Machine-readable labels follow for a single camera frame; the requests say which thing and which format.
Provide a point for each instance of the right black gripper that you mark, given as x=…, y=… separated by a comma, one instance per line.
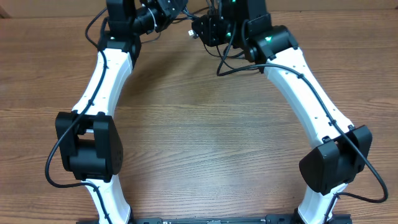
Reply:
x=211, y=25

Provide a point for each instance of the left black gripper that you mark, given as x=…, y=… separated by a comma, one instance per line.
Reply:
x=167, y=11

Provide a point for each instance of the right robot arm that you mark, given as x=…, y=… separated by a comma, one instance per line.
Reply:
x=338, y=148

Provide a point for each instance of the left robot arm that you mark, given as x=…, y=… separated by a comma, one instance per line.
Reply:
x=88, y=140

